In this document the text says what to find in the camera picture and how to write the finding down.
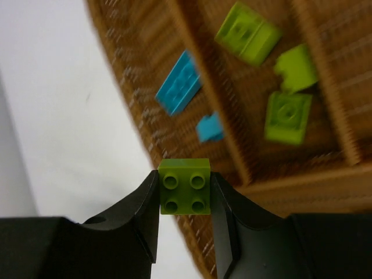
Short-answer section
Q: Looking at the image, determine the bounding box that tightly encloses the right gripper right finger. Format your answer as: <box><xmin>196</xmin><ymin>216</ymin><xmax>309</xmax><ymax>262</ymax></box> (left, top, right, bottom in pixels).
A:
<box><xmin>210</xmin><ymin>172</ymin><xmax>371</xmax><ymax>278</ymax></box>

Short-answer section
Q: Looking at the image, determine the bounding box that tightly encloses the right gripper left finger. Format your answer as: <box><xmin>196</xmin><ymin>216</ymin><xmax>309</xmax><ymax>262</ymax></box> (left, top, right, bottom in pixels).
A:
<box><xmin>1</xmin><ymin>170</ymin><xmax>159</xmax><ymax>278</ymax></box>

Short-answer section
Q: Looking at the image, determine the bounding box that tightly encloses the small lime lego brick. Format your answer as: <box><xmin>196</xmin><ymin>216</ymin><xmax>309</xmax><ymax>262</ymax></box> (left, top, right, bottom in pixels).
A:
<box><xmin>158</xmin><ymin>158</ymin><xmax>211</xmax><ymax>215</ymax></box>

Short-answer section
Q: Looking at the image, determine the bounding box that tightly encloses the small blue lego brick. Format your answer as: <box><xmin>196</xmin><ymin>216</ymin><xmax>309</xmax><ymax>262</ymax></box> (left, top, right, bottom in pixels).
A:
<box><xmin>196</xmin><ymin>112</ymin><xmax>224</xmax><ymax>142</ymax></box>

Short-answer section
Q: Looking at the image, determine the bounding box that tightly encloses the lime lego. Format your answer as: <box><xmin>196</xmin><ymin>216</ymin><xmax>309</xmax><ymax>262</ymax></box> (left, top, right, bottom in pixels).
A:
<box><xmin>264</xmin><ymin>91</ymin><xmax>312</xmax><ymax>145</ymax></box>

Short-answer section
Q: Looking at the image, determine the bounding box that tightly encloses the blue long lego brick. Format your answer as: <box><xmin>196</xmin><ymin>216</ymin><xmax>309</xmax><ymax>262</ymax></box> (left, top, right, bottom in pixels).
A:
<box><xmin>155</xmin><ymin>51</ymin><xmax>202</xmax><ymax>116</ymax></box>

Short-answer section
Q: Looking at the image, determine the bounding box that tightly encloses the lime long lego brick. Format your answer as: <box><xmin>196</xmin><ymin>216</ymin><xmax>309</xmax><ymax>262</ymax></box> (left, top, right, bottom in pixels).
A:
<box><xmin>274</xmin><ymin>44</ymin><xmax>318</xmax><ymax>94</ymax></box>

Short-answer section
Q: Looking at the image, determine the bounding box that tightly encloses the lime square lego brick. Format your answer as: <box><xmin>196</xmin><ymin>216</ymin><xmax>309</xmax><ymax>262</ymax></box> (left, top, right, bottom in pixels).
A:
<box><xmin>214</xmin><ymin>2</ymin><xmax>282</xmax><ymax>66</ymax></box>

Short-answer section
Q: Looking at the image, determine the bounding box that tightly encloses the brown wicker divided basket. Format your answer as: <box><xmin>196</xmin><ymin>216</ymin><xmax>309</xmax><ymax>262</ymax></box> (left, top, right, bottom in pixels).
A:
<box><xmin>84</xmin><ymin>0</ymin><xmax>372</xmax><ymax>279</ymax></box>

